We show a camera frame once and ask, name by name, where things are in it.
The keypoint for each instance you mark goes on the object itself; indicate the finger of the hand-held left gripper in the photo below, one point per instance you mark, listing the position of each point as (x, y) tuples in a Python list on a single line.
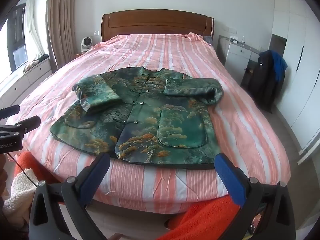
[(10, 110), (27, 123)]

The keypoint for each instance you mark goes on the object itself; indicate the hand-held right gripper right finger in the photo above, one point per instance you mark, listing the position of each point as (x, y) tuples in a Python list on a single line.
[(230, 177)]

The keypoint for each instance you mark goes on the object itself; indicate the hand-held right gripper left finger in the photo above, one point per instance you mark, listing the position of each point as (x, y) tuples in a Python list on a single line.
[(96, 175)]

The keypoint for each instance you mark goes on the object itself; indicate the green printed jacket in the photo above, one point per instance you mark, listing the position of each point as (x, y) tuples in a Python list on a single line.
[(150, 115)]

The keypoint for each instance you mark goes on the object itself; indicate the white window bench cabinet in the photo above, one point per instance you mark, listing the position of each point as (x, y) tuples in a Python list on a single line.
[(22, 80)]

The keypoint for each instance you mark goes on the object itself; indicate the orange fleece garment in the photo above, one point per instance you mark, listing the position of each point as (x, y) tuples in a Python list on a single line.
[(207, 220)]

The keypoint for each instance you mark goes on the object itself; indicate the white fleece cloth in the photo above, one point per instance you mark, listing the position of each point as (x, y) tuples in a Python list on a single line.
[(18, 192)]

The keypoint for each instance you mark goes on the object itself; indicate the patterned cushion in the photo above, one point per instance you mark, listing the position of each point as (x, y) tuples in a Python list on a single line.
[(31, 65)]

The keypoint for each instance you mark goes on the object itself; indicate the dark window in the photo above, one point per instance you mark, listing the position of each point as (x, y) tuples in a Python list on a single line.
[(17, 37)]

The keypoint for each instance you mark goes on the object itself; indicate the white sheer curtain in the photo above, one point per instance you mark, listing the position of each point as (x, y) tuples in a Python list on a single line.
[(33, 30)]

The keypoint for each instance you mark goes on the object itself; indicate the white desk fan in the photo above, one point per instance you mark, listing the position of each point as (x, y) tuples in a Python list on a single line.
[(86, 43)]

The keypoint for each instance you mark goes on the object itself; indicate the beige curtain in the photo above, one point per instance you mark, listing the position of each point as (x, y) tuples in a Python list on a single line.
[(62, 22)]

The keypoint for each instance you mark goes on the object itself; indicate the white desk with drawers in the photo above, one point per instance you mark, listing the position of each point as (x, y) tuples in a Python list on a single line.
[(236, 55)]

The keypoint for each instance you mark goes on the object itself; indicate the blue garment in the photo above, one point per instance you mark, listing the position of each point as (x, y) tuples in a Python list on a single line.
[(279, 65)]

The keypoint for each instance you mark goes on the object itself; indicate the grey pillow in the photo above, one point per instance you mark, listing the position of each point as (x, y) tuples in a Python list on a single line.
[(208, 41)]

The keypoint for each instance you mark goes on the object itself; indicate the pink striped bed sheet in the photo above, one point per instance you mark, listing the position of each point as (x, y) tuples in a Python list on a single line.
[(160, 52)]

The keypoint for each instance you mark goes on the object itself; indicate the white wardrobe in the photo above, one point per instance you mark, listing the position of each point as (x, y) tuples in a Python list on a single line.
[(297, 55)]

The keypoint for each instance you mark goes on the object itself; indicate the wooden headboard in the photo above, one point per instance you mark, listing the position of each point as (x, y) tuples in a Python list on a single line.
[(157, 23)]

